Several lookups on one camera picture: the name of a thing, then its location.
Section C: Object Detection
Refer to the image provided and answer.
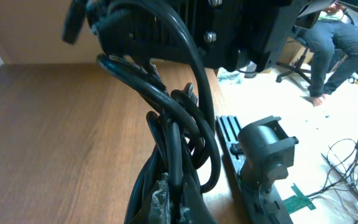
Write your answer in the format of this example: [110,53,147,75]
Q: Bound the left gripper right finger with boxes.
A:
[178,174,217,224]

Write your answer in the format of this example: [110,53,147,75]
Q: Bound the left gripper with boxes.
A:
[85,1,310,71]

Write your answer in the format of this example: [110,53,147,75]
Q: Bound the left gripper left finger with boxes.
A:
[135,173,172,224]

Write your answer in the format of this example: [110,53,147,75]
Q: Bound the black cable small plug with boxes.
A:
[61,0,217,224]

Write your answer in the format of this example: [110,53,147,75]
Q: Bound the black USB cable blue plug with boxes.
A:
[97,54,221,223]

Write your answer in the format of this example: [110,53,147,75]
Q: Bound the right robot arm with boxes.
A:
[230,116,299,214]

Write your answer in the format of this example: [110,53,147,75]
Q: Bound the cardboard box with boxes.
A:
[261,37,315,74]

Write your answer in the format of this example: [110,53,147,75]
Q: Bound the black office chair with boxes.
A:
[275,12,357,86]

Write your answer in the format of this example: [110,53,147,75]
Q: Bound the seated person in jeans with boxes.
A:
[298,2,358,106]

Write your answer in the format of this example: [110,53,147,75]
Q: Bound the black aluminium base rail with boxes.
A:
[216,116,299,223]

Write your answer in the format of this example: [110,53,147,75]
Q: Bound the loose floor cables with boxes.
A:
[306,134,358,224]

